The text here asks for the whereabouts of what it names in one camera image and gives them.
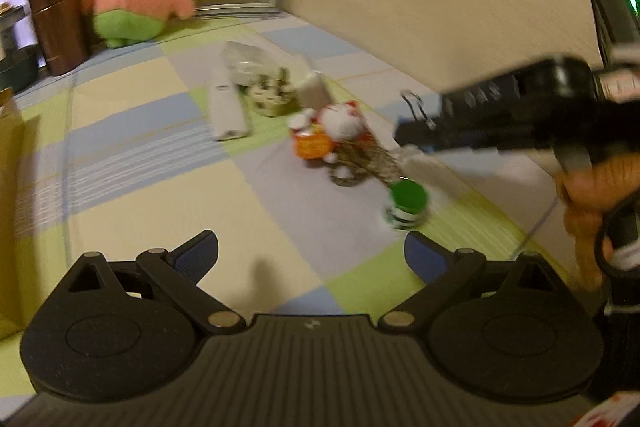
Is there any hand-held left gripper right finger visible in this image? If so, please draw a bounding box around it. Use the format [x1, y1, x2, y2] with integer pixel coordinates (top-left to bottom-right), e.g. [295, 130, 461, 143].
[377, 231, 561, 334]

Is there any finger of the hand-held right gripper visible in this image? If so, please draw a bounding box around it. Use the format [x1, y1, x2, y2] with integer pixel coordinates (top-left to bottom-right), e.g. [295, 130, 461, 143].
[394, 107, 557, 154]
[442, 57, 598, 120]

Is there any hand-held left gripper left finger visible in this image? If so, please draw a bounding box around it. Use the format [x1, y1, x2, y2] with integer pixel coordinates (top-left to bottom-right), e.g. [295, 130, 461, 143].
[67, 229, 248, 336]

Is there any metal wire clip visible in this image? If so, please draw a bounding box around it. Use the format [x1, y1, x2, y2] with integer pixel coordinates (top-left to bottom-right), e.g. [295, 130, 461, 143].
[400, 89, 436, 130]

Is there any white tube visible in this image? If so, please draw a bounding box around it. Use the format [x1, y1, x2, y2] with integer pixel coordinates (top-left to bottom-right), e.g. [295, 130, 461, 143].
[207, 68, 251, 142]

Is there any white square night light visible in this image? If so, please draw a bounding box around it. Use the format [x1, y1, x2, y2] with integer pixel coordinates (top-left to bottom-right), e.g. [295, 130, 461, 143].
[295, 69, 333, 110]

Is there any person's right hand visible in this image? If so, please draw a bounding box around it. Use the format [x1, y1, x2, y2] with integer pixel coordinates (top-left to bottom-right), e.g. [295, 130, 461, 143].
[555, 154, 640, 293]

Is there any green cap small bottle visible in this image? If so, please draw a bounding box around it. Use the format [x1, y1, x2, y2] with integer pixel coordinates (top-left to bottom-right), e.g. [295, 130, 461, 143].
[382, 181, 430, 230]

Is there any checked pastel cloth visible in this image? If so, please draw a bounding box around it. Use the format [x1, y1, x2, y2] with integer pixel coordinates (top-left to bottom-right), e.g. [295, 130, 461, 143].
[0, 9, 601, 408]

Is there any metal keyring bundle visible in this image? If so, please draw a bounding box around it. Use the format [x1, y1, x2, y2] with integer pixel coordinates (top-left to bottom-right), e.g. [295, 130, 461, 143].
[327, 142, 403, 188]

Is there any small orange packet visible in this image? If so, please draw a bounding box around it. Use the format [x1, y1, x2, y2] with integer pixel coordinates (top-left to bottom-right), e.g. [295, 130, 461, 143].
[292, 129, 333, 162]

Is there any white plug adapter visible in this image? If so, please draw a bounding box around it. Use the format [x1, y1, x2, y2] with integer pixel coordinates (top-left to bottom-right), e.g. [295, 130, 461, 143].
[247, 67, 301, 118]

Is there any clear plastic floss pick box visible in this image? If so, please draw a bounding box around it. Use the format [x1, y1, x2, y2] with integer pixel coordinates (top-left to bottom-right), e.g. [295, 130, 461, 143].
[222, 41, 273, 85]

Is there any dark green humidifier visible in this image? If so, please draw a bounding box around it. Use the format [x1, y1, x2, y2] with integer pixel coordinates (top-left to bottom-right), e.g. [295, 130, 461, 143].
[0, 2, 41, 94]

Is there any brown wooden cylinder container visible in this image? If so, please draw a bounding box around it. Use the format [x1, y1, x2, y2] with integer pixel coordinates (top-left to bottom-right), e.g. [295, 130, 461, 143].
[27, 0, 91, 76]

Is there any red white cat plush keychain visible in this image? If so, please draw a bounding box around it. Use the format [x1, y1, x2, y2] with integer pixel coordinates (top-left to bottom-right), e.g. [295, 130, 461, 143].
[290, 99, 373, 152]

